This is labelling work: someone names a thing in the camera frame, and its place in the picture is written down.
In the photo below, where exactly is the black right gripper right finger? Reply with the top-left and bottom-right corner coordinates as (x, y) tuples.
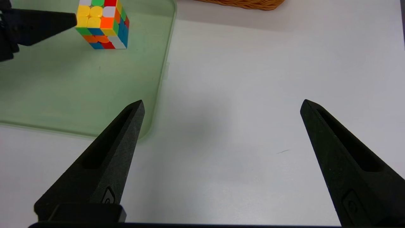
(300, 99), (405, 227)

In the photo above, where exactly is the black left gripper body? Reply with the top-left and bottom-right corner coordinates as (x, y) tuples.
(0, 0), (20, 62)

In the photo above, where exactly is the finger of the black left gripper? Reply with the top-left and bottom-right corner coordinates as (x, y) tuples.
(3, 9), (78, 47)

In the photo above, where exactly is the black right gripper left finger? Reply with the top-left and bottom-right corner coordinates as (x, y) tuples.
(34, 100), (145, 222)

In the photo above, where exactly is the multicoloured puzzle cube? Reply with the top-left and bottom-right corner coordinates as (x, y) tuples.
(75, 0), (130, 50)

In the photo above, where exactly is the orange wicker basket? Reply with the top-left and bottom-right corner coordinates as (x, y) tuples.
(195, 0), (286, 11)

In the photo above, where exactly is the light green plastic tray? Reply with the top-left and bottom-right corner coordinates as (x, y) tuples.
(0, 0), (177, 140)

